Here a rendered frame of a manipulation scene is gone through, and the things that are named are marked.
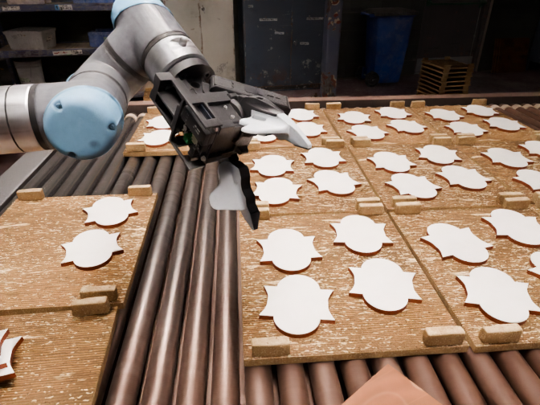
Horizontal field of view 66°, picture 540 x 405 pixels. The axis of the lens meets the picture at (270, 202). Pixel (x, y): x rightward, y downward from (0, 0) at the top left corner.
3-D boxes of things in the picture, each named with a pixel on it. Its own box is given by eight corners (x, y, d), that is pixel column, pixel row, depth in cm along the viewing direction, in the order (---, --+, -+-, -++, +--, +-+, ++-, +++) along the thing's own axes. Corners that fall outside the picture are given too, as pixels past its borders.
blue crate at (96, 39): (89, 47, 478) (86, 32, 470) (99, 42, 511) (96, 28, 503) (133, 47, 482) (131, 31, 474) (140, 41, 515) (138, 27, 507)
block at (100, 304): (72, 317, 70) (68, 304, 69) (75, 309, 72) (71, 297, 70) (109, 314, 71) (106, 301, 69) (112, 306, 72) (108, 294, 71)
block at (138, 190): (128, 197, 107) (126, 187, 105) (129, 194, 108) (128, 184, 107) (152, 196, 107) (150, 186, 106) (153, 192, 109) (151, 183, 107)
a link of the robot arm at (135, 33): (131, 46, 64) (169, 5, 62) (165, 94, 60) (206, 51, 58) (92, 18, 57) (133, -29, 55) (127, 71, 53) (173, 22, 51)
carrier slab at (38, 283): (-86, 321, 71) (-90, 315, 71) (18, 203, 107) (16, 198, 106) (124, 308, 74) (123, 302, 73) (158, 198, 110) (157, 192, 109)
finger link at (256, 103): (273, 144, 46) (226, 132, 52) (285, 141, 47) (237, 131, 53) (273, 100, 44) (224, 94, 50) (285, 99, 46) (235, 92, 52)
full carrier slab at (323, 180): (239, 220, 100) (239, 204, 98) (239, 153, 135) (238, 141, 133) (383, 215, 102) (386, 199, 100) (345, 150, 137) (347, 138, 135)
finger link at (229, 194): (213, 239, 53) (195, 168, 52) (249, 227, 56) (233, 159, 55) (227, 240, 50) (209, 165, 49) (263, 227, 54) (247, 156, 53)
